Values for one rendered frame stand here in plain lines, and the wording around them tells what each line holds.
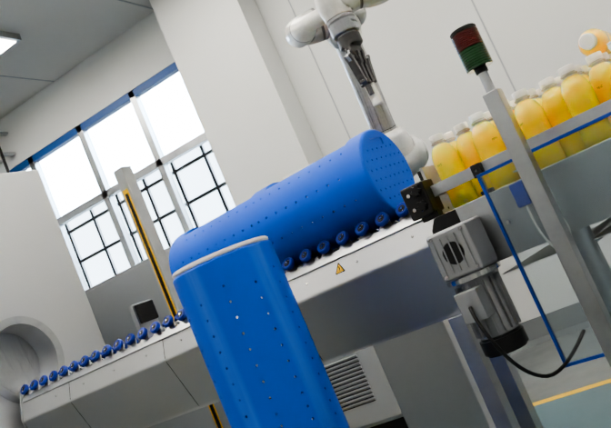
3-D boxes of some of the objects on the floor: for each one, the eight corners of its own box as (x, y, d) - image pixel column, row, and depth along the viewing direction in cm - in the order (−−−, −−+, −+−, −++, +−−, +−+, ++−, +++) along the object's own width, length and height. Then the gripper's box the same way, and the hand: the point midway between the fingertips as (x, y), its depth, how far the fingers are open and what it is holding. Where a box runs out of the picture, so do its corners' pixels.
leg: (560, 502, 219) (470, 303, 226) (578, 498, 216) (486, 297, 223) (555, 511, 214) (463, 308, 222) (574, 508, 211) (480, 303, 218)
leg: (546, 525, 207) (453, 315, 215) (566, 522, 204) (470, 309, 212) (541, 535, 202) (445, 321, 210) (561, 532, 199) (462, 314, 207)
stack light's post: (707, 561, 157) (486, 95, 171) (726, 558, 155) (502, 87, 169) (705, 571, 154) (480, 95, 168) (726, 568, 152) (496, 87, 165)
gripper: (345, 27, 221) (378, 99, 218) (366, 30, 232) (398, 99, 229) (326, 40, 225) (358, 111, 222) (348, 43, 236) (378, 110, 233)
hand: (374, 94), depth 226 cm, fingers closed
